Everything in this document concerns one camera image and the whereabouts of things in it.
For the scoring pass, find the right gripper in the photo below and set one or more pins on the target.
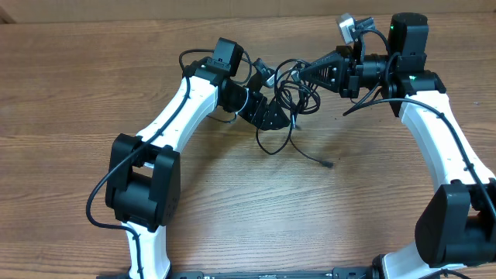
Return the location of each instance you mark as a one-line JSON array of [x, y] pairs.
[[349, 74]]

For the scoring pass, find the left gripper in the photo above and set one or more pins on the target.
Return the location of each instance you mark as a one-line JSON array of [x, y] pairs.
[[255, 118]]

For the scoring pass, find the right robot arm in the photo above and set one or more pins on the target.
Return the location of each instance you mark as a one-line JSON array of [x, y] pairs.
[[457, 228]]

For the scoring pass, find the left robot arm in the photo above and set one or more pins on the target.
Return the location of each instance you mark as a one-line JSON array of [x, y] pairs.
[[143, 184]]

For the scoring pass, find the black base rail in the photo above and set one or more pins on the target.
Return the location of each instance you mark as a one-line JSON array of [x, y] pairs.
[[267, 275]]

